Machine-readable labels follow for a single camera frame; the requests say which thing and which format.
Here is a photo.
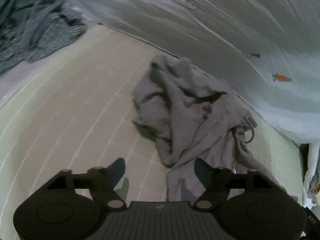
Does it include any grey zip hoodie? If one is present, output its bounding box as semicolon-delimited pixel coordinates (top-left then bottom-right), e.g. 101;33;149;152
131;54;299;202

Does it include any blue striped clothes pile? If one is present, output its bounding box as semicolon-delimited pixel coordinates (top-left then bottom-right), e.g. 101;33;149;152
1;0;87;74

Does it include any folded white garment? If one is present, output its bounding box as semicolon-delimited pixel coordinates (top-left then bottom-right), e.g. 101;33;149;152
303;142;319;209

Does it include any light blue carrot-print sheet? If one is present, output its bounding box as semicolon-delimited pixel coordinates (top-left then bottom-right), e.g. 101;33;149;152
44;0;320;144

